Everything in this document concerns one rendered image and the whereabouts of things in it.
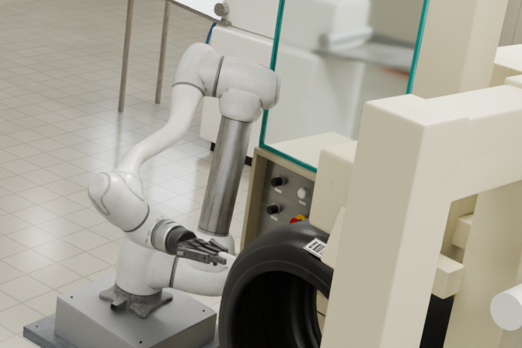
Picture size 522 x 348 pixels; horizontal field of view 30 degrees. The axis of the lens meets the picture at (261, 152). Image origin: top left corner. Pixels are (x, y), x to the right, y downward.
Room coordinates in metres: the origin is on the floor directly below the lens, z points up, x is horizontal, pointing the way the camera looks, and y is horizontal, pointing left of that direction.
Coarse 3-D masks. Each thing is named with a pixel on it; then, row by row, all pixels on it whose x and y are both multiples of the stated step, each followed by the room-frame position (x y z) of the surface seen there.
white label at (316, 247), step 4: (312, 240) 1.94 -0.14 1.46; (316, 240) 1.94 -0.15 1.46; (308, 244) 1.93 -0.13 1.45; (312, 244) 1.93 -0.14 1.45; (316, 244) 1.93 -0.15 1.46; (320, 244) 1.93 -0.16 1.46; (324, 244) 1.92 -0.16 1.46; (304, 248) 1.92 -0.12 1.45; (308, 248) 1.92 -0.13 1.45; (312, 248) 1.92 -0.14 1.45; (316, 248) 1.91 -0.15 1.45; (320, 248) 1.91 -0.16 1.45; (324, 248) 1.91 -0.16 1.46; (312, 252) 1.90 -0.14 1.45; (316, 252) 1.90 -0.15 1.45; (320, 252) 1.90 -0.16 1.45; (320, 256) 1.89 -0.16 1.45
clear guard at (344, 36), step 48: (288, 0) 3.02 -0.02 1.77; (336, 0) 2.89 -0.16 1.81; (384, 0) 2.77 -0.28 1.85; (288, 48) 3.00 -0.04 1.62; (336, 48) 2.87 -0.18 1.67; (384, 48) 2.75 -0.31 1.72; (288, 96) 2.98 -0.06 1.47; (336, 96) 2.85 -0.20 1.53; (384, 96) 2.73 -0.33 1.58; (288, 144) 2.96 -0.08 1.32; (336, 144) 2.83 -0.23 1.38
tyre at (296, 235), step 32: (288, 224) 2.05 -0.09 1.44; (256, 256) 2.01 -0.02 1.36; (288, 256) 1.95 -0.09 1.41; (224, 288) 2.07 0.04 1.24; (256, 288) 2.20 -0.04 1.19; (288, 288) 2.27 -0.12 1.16; (320, 288) 1.87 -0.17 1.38; (224, 320) 2.06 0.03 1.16; (256, 320) 2.20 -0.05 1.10; (288, 320) 2.25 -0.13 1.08; (448, 320) 1.90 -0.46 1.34
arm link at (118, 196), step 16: (176, 96) 2.77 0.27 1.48; (192, 96) 2.77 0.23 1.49; (176, 112) 2.72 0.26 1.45; (192, 112) 2.75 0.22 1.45; (176, 128) 2.67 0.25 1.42; (144, 144) 2.53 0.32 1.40; (160, 144) 2.58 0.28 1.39; (128, 160) 2.45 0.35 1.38; (144, 160) 2.50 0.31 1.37; (96, 176) 2.35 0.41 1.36; (112, 176) 2.35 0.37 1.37; (128, 176) 2.39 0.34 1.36; (96, 192) 2.31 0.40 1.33; (112, 192) 2.32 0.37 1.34; (128, 192) 2.35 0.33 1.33; (96, 208) 2.33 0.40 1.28; (112, 208) 2.32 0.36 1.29; (128, 208) 2.34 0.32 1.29; (144, 208) 2.39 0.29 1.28; (128, 224) 2.35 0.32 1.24
